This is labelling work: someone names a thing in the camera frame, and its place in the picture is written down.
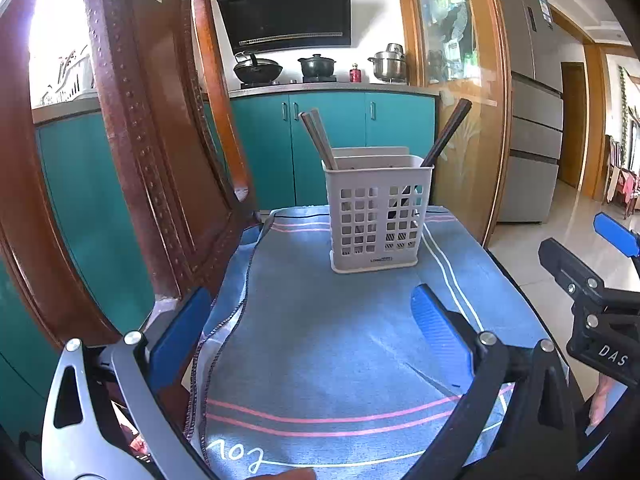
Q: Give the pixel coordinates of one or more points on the set of wooden chopsticks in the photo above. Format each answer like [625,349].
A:
[445,132]

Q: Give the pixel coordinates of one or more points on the person's right hand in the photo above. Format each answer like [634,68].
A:
[602,400]

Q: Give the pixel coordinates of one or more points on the black gas stove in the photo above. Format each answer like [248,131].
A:
[320,80]

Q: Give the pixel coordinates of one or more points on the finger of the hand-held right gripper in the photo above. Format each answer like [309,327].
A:
[565,265]
[615,232]

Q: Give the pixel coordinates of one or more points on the silver refrigerator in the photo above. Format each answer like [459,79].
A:
[530,135]

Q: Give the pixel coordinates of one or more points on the wooden framed glass door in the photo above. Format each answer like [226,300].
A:
[472,185]

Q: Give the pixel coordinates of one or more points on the black wok with lid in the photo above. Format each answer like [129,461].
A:
[257,70]

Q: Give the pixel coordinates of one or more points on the black range hood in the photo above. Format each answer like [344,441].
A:
[285,10]

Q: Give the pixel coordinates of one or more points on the carved wooden chair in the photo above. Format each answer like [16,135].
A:
[150,110]

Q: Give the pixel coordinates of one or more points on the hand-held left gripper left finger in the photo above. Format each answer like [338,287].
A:
[180,332]

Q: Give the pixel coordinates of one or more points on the white dish rack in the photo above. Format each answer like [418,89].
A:
[70,85]

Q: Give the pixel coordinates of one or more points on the brown chopstick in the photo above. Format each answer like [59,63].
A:
[454,127]

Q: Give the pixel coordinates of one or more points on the stainless steel pot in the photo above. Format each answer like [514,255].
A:
[389,66]

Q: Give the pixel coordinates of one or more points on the green hanging vine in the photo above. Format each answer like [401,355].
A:
[625,95]

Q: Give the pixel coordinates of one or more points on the blue striped towel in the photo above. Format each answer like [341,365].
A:
[325,350]

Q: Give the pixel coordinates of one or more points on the red bottle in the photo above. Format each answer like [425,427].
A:
[356,74]

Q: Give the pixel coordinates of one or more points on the person's left hand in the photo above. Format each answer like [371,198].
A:
[297,475]

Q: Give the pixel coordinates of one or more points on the black cooking pot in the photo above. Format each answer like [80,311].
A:
[317,66]

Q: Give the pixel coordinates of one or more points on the white plastic utensil basket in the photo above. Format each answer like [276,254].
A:
[370,175]

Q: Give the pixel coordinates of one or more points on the clothes drying rack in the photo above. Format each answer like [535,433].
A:
[622,180]

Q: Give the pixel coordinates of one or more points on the cream chopstick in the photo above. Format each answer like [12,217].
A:
[315,135]
[325,134]

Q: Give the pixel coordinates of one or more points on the wooden room door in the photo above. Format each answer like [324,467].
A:
[574,125]

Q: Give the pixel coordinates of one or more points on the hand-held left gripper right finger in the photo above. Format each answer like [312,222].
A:
[440,330]

